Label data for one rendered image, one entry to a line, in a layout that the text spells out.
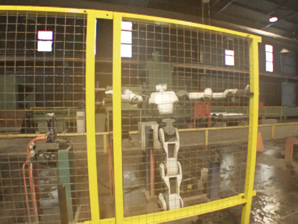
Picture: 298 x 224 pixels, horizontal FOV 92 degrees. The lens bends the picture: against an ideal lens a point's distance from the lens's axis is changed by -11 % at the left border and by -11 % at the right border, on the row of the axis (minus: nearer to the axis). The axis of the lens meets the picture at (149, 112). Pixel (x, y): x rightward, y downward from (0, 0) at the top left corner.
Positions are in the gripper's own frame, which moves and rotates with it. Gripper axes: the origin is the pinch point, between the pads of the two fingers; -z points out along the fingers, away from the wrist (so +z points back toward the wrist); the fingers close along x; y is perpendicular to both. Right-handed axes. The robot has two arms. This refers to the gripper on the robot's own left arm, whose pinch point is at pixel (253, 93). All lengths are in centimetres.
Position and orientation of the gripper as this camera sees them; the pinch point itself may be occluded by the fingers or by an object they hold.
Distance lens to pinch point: 158.5
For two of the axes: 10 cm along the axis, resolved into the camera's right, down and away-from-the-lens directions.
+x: -9.7, 0.1, -2.5
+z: -2.5, -0.4, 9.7
